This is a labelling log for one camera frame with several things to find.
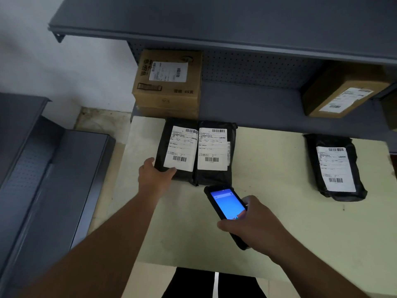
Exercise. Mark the black labelled parcel bag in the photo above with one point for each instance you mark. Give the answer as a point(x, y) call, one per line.
point(214, 148)
point(176, 145)
point(336, 166)

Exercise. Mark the person's black striped trousers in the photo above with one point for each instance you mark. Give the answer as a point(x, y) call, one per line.
point(192, 283)

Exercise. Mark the grey metal shelf rack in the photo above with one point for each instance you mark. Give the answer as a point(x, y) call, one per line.
point(46, 183)

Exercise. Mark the plain brown cardboard box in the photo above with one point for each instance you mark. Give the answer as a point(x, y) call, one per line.
point(338, 89)

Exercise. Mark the black handheld scanner device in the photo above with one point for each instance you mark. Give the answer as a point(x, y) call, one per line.
point(221, 200)

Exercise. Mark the grey metal pegboard shelving unit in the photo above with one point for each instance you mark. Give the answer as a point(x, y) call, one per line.
point(248, 24)

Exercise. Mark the person's left forearm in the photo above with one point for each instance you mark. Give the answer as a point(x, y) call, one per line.
point(102, 245)

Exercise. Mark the person's right hand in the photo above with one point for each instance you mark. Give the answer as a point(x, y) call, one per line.
point(257, 223)

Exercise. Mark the person's left thumb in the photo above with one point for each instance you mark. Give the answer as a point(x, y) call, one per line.
point(169, 173)

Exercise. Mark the person's right forearm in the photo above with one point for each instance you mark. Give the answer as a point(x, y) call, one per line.
point(322, 270)

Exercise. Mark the person's left hand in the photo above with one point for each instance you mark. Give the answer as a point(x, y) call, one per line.
point(152, 179)

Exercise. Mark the person's right thumb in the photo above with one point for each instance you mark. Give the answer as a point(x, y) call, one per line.
point(231, 225)

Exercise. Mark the printed brown cardboard box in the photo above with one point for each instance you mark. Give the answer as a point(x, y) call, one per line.
point(167, 86)

